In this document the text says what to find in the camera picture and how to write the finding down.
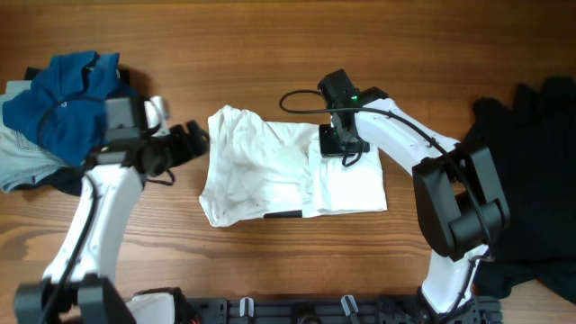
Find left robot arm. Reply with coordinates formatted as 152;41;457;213
13;97;210;323

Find light blue jeans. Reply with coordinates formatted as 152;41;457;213
0;79;68;194

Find black garment right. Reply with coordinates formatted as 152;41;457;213
464;76;575;302

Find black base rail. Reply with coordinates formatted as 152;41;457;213
179;294;503;324

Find white t-shirt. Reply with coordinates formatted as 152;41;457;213
199;105;387;228

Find blue polo shirt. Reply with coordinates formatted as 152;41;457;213
2;50;138;167

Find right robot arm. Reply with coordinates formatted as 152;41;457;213
318;69;510;323

